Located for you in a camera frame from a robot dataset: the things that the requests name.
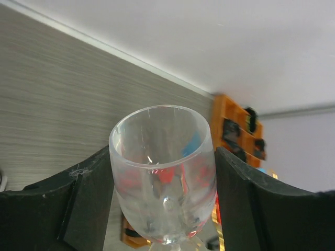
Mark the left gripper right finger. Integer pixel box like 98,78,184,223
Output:
215,147,334,250

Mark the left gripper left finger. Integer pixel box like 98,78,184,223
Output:
1,147,114,250

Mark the clear wine glass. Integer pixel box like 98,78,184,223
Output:
109,105,217,250

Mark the red wine glass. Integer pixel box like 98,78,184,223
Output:
113,164,216,203

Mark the dark sock right tray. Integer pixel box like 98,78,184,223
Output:
254,139,266,160

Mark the black sock in tray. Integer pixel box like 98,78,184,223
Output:
222,119,240,143

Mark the wooden compartment tray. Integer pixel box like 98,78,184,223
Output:
210,95,266,168

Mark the patterned dark sock in tray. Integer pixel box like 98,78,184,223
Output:
245,107,258,133

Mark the gold wire wine glass rack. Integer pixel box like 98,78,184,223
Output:
118,193,216,250

